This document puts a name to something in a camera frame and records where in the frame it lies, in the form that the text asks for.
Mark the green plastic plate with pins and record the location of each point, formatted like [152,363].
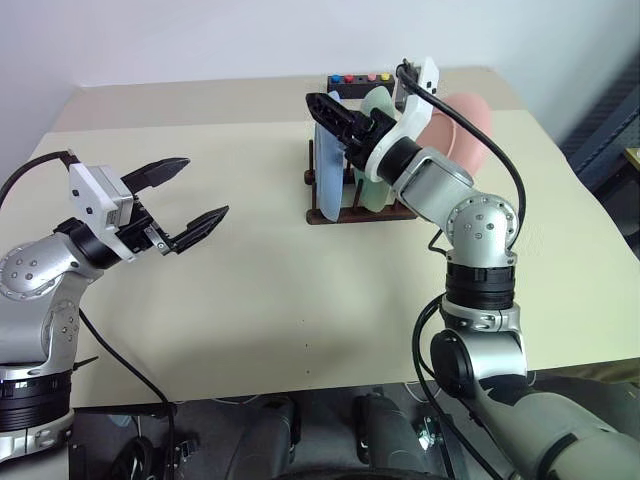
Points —
[375,195]

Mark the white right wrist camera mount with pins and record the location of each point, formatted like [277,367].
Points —
[417,112]

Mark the dark striped fabric object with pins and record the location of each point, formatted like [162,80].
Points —
[600,150]

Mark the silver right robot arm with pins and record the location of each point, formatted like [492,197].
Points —
[480,225]

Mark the beige table mat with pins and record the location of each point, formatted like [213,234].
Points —
[250,175]

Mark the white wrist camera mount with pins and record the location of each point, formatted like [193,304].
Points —
[417,112]
[90,192]

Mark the black button box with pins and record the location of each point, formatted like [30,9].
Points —
[352,91]

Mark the black metal base bracket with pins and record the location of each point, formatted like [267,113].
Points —
[445,450]

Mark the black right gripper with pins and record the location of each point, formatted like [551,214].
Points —
[372,132]

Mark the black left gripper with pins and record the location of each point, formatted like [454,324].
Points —
[142,230]

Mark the brown wooden dish rack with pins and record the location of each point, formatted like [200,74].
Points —
[350,216]

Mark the blue plastic plate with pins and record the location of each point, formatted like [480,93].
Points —
[330,180]

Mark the pink plastic plate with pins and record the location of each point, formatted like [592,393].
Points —
[470,150]

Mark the dark rounded shape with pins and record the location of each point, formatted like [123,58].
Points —
[387,435]

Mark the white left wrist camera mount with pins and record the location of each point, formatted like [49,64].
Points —
[90,192]

